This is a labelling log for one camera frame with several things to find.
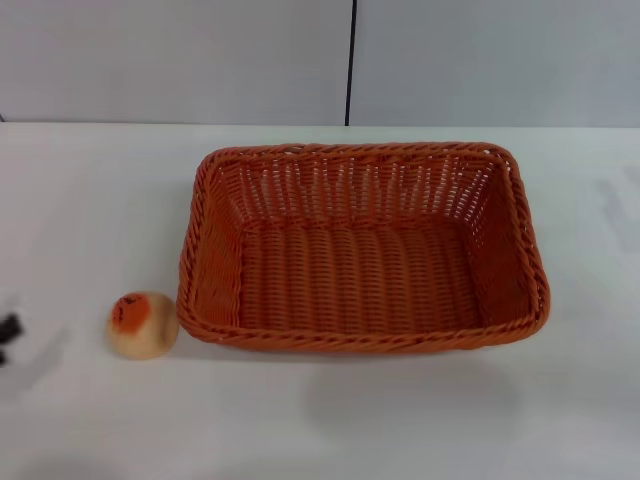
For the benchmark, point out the orange woven plastic basket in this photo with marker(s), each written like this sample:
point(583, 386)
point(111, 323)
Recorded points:
point(360, 280)

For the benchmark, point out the round bread bun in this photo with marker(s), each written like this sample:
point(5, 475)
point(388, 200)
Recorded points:
point(145, 330)

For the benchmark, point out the black vertical wall strip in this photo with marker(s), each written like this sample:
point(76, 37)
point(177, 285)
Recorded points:
point(351, 60)

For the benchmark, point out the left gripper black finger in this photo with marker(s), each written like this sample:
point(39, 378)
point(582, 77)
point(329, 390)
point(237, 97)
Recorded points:
point(2, 358)
point(10, 329)

